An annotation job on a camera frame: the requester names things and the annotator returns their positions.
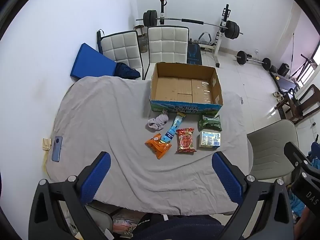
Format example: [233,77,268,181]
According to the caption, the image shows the person's dark trousers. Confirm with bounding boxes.
[131,214,225,240]

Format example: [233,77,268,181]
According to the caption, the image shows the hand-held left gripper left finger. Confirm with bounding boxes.
[29,151,112,240]

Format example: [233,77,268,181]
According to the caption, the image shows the grey exercise handle frame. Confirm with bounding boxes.
[197,31,213,46]

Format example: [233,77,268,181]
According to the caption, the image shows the cardboard box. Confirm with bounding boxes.
[149,62,223,115]

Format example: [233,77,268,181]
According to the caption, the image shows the orange snack packet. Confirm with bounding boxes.
[145,134,172,160]

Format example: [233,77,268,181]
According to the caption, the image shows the green snack packet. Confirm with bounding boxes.
[198,114,223,132]

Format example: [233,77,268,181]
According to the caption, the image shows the black treadmill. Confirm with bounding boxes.
[269,70,300,93]

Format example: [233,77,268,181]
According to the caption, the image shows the grey table cloth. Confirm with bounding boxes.
[44,76,250,215]

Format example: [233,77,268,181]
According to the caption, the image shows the white bench press rack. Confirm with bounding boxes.
[157,0,232,68]

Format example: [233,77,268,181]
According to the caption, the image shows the black speaker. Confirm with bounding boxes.
[278,63,290,77]

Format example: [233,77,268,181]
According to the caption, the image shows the short barbell with black plates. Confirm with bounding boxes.
[235,51,272,70]

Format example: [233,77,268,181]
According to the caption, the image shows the blue foam mat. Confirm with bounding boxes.
[70,43,117,79]

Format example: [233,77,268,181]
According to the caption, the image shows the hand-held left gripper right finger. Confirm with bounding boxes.
[212,151,294,240]

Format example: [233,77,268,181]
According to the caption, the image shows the blue smartphone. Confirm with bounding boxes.
[52,136,63,162]

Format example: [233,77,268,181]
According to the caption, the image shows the black weight bench pad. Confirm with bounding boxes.
[186,42,202,64]

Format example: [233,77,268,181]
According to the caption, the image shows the grey gas cylinder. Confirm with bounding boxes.
[134,25,148,53]

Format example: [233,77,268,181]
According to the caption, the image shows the long barbell with black plates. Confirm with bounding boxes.
[136,10,243,40]

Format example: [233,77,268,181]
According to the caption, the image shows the red snack packet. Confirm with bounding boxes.
[176,127,197,153]

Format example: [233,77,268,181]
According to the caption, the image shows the pair of pale shoes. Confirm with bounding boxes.
[273,91,288,102]

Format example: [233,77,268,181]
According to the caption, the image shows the pale pink socks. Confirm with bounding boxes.
[147,110,169,130]

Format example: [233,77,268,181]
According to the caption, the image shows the dark wooden chair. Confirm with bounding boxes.
[274,84,320,125]

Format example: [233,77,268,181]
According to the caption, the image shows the yellow paper scrap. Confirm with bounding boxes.
[41,138,52,152]

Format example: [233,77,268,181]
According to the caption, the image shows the long light blue snack packet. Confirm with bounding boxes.
[161,113,187,143]

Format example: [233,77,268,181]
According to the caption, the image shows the white and blue tissue pack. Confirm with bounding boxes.
[199,131,222,148]

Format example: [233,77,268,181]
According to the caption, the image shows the beige plastic chair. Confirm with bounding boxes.
[247,119,299,180]

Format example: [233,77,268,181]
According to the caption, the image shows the white quilted chair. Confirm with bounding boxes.
[144,26,190,80]
[100,30,143,77]

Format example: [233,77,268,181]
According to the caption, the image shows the dark blue jacket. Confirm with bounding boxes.
[115,62,141,80]

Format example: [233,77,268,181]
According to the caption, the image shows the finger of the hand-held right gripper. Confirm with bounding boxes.
[284,141,320,180]

